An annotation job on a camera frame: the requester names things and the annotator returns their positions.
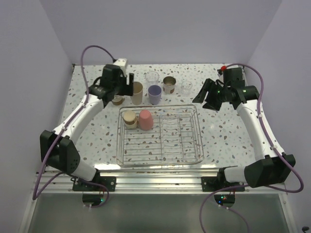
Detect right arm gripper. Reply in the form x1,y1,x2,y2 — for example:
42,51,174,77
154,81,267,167
193,78,231,111

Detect steel cup with cork band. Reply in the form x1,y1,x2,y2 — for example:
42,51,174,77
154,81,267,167
112,96,125,106

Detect steel cork-band cup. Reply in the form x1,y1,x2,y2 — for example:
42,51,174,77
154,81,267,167
163,76,176,94
122,110,138,129

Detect coral red plastic cup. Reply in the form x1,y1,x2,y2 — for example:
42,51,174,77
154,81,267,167
138,110,154,131

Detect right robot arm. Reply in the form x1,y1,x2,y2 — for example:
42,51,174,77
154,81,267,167
193,66,295,191

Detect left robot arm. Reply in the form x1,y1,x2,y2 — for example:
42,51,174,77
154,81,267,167
40,58,134,191

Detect tall beige cup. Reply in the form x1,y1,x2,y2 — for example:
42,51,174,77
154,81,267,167
131,82,143,105

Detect purple plastic cup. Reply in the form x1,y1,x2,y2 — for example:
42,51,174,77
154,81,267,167
148,85,162,105

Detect large clear glass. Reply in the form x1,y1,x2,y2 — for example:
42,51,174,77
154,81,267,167
145,71,159,86

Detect small clear glass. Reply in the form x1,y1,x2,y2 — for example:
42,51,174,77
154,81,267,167
181,81,192,95

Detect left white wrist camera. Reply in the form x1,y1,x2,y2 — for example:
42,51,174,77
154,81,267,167
113,58,128,69

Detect wire dish rack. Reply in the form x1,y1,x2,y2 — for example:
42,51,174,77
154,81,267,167
116,104,204,167

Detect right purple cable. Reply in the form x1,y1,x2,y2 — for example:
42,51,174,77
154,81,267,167
199,63,304,233

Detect purple cable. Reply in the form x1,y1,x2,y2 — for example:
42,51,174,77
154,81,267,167
32,45,117,201
199,63,304,233

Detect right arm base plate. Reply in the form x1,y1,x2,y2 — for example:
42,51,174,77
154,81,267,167
201,177,245,192

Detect aluminium rail frame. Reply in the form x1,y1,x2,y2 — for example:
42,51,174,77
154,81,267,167
18,63,292,233

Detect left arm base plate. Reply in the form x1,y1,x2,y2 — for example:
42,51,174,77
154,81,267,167
70,176,117,192

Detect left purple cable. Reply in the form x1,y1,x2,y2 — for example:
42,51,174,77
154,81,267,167
32,45,117,201

